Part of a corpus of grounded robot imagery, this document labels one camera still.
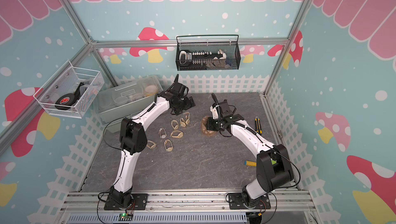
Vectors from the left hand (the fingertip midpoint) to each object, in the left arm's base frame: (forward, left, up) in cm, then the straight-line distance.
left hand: (190, 108), depth 96 cm
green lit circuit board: (-55, +28, -14) cm, 64 cm away
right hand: (-13, -10, +2) cm, 17 cm away
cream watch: (-7, +9, -10) cm, 15 cm away
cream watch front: (-14, +17, -10) cm, 24 cm away
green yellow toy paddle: (-31, -34, -9) cm, 47 cm away
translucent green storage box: (+1, +39, +6) cm, 40 cm away
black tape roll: (-15, +55, +22) cm, 61 cm away
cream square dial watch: (-2, +2, -10) cm, 10 cm away
